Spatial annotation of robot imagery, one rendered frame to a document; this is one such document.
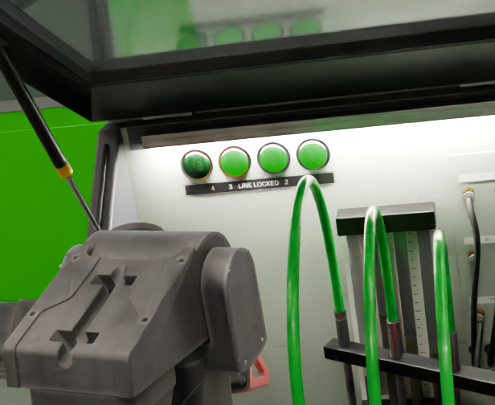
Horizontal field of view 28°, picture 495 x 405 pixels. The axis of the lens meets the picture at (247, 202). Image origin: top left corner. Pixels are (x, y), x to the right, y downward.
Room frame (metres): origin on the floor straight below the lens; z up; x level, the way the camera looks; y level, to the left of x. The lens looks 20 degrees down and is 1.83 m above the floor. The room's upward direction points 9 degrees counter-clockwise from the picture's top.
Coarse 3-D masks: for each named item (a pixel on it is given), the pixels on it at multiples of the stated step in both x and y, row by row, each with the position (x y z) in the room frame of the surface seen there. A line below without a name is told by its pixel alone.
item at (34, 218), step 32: (0, 96) 3.84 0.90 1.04; (32, 96) 3.81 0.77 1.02; (0, 128) 3.86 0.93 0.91; (32, 128) 3.82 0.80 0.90; (64, 128) 3.78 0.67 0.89; (96, 128) 3.74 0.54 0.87; (0, 160) 3.87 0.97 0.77; (32, 160) 3.83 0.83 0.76; (0, 192) 3.88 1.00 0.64; (32, 192) 3.84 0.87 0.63; (64, 192) 3.80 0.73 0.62; (0, 224) 3.89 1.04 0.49; (32, 224) 3.85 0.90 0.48; (64, 224) 3.81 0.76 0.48; (0, 256) 3.90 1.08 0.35; (32, 256) 3.86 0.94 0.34; (0, 288) 3.91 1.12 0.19; (32, 288) 3.87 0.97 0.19
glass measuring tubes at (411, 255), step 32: (352, 224) 1.33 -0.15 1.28; (384, 224) 1.32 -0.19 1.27; (416, 224) 1.31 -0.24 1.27; (352, 256) 1.34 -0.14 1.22; (416, 256) 1.34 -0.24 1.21; (352, 288) 1.36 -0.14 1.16; (416, 288) 1.34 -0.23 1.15; (352, 320) 1.37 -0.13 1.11; (384, 320) 1.33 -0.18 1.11; (416, 320) 1.34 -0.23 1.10; (416, 352) 1.33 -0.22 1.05; (384, 384) 1.36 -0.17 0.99; (416, 384) 1.32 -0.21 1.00
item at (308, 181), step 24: (312, 192) 1.24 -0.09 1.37; (288, 240) 1.05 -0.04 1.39; (288, 264) 1.02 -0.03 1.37; (336, 264) 1.29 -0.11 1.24; (288, 288) 0.99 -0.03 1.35; (336, 288) 1.29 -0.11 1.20; (288, 312) 0.97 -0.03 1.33; (336, 312) 1.30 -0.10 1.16; (288, 336) 0.96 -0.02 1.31; (288, 360) 0.95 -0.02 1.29
